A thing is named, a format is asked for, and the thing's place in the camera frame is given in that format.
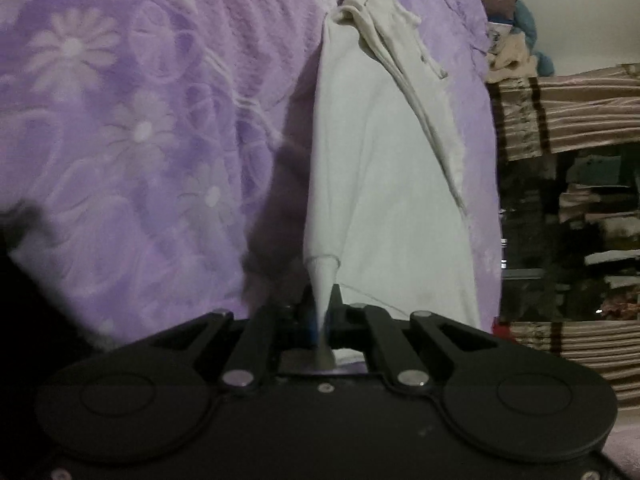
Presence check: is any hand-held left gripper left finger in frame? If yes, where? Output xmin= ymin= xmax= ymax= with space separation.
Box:
xmin=147 ymin=289 xmax=320 ymax=393

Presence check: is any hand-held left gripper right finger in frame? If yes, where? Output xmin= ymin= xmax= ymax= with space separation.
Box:
xmin=326 ymin=284 xmax=495 ymax=394

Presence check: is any white printed sweatshirt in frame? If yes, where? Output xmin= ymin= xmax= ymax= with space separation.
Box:
xmin=300 ymin=0 xmax=483 ymax=376

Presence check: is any purple floral bed sheet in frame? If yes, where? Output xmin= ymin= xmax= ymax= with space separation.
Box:
xmin=0 ymin=0 xmax=506 ymax=356

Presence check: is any cream fleece blanket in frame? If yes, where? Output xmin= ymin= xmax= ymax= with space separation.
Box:
xmin=487 ymin=35 xmax=540 ymax=83

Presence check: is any printed white pillow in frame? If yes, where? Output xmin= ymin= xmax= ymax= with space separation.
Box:
xmin=487 ymin=22 xmax=513 ymax=56

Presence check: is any blue cloth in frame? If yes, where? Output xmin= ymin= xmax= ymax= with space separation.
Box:
xmin=515 ymin=0 xmax=556 ymax=76

